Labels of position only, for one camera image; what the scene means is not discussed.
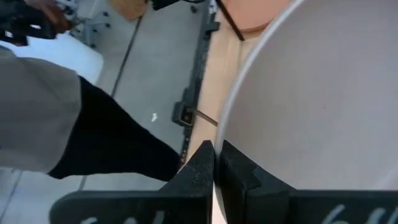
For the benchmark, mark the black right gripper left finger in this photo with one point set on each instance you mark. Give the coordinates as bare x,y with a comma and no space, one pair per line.
186,193

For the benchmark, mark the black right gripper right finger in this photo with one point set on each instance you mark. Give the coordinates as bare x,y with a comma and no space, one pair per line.
248,193

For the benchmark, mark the cream plate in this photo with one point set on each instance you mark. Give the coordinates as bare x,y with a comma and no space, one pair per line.
311,93

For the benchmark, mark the person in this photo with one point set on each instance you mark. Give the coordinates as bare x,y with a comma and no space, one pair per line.
37,109

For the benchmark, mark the black electronic device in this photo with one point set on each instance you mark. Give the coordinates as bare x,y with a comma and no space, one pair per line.
164,3

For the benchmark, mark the brown wooden box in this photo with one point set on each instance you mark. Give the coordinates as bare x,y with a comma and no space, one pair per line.
129,9

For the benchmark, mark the person's hand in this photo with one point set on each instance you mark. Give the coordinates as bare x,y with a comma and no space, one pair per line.
54,15

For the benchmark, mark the black object in person's hand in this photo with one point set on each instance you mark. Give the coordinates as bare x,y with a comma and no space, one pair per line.
18,21

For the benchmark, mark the black table frame rail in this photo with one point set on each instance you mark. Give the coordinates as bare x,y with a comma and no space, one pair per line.
199,62

